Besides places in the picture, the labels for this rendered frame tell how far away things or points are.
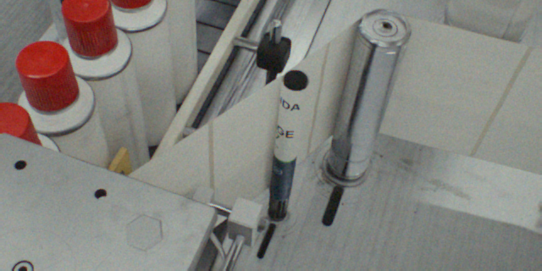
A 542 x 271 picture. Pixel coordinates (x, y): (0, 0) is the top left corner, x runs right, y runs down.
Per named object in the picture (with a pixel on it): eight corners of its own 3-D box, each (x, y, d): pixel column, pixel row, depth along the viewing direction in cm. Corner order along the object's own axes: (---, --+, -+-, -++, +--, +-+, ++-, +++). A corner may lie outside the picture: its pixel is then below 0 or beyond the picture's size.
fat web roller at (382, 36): (362, 194, 60) (410, 57, 45) (315, 179, 61) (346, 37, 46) (375, 156, 63) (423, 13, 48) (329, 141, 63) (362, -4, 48)
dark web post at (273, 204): (283, 224, 58) (304, 90, 43) (264, 218, 58) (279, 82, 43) (289, 208, 59) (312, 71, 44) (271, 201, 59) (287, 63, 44)
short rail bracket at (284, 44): (277, 113, 71) (286, 35, 62) (251, 104, 72) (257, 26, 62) (287, 91, 73) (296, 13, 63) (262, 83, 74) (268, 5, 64)
